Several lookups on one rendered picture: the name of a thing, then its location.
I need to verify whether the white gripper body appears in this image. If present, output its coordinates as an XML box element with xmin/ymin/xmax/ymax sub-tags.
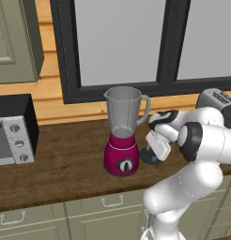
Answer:
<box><xmin>146</xmin><ymin>130</ymin><xmax>173</xmax><ymax>162</ymax></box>

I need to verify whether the dark grey blender lid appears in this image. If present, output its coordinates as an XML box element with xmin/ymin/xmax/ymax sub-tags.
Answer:
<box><xmin>138</xmin><ymin>143</ymin><xmax>162</xmax><ymax>166</ymax></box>

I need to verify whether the magenta blender with grey jar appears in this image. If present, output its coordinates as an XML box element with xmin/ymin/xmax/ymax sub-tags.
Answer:
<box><xmin>102</xmin><ymin>85</ymin><xmax>152</xmax><ymax>178</ymax></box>

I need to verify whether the olive green cupboard door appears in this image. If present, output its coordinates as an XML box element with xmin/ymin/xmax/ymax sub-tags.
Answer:
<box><xmin>67</xmin><ymin>209</ymin><xmax>151</xmax><ymax>240</ymax></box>
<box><xmin>178</xmin><ymin>187</ymin><xmax>228</xmax><ymax>240</ymax></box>
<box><xmin>0</xmin><ymin>225</ymin><xmax>70</xmax><ymax>240</ymax></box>

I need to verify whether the olive green drawer front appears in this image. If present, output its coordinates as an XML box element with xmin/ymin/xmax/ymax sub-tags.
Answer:
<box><xmin>64</xmin><ymin>187</ymin><xmax>147</xmax><ymax>218</ymax></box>
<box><xmin>0</xmin><ymin>202</ymin><xmax>68</xmax><ymax>233</ymax></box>

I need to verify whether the olive green drawer stack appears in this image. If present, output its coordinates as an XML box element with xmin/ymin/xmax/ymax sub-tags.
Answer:
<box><xmin>205</xmin><ymin>175</ymin><xmax>231</xmax><ymax>240</ymax></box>

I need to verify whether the black framed window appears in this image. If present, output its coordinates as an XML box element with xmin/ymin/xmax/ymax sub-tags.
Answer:
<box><xmin>49</xmin><ymin>0</ymin><xmax>231</xmax><ymax>105</ymax></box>

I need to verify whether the black and silver toaster oven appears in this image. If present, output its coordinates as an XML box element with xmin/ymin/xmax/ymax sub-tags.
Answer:
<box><xmin>0</xmin><ymin>93</ymin><xmax>40</xmax><ymax>167</ymax></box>

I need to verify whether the silver drawer handle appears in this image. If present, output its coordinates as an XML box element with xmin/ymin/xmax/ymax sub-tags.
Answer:
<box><xmin>0</xmin><ymin>211</ymin><xmax>28</xmax><ymax>226</ymax></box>
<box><xmin>100</xmin><ymin>194</ymin><xmax>125</xmax><ymax>208</ymax></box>

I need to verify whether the silver cupboard door handle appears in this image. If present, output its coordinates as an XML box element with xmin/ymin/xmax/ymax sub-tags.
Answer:
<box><xmin>141</xmin><ymin>208</ymin><xmax>151</xmax><ymax>234</ymax></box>

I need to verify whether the olive green wall cupboard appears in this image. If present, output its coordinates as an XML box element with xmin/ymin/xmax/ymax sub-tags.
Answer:
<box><xmin>0</xmin><ymin>0</ymin><xmax>46</xmax><ymax>85</ymax></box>

